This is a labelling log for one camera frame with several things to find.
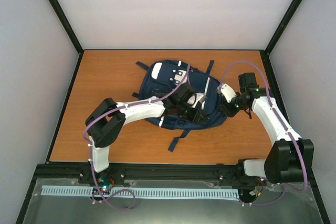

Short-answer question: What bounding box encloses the navy blue student backpack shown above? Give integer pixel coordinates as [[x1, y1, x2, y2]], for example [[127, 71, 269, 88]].
[[133, 60, 227, 152]]

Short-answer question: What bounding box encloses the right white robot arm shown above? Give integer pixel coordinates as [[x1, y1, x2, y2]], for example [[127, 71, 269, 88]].
[[217, 72, 314, 187]]

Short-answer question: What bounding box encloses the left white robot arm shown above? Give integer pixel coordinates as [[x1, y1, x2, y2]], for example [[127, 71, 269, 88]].
[[83, 83, 206, 184]]

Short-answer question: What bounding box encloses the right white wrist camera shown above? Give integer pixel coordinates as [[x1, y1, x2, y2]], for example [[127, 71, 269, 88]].
[[217, 83, 237, 103]]

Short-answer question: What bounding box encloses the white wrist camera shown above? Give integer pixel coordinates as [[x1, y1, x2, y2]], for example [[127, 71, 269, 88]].
[[188, 93, 206, 108], [217, 83, 237, 103]]

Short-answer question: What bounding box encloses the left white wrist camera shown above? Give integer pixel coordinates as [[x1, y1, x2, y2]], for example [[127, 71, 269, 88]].
[[188, 93, 206, 108]]

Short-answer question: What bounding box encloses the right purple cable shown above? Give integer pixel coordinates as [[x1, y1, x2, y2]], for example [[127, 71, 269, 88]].
[[219, 60, 308, 207]]

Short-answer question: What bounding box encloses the purple cable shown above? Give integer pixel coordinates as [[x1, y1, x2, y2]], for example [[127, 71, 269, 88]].
[[219, 60, 308, 207], [82, 63, 191, 211]]

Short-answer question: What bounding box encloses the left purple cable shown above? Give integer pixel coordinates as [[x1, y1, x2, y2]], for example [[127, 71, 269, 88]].
[[82, 63, 191, 211]]

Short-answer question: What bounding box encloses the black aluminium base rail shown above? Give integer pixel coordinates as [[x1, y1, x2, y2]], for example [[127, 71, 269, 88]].
[[33, 162, 259, 189]]

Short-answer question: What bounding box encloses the right black frame post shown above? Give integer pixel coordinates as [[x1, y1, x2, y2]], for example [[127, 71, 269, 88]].
[[265, 0, 303, 57]]

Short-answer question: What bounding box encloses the black frame post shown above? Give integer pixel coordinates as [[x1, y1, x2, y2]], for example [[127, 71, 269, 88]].
[[48, 0, 84, 55], [265, 0, 303, 57]]

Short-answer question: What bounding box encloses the light blue cable duct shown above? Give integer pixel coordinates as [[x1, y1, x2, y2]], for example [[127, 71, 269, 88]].
[[40, 185, 239, 201]]

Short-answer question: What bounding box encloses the left black frame post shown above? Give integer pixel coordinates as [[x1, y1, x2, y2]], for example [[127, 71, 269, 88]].
[[48, 0, 84, 55]]

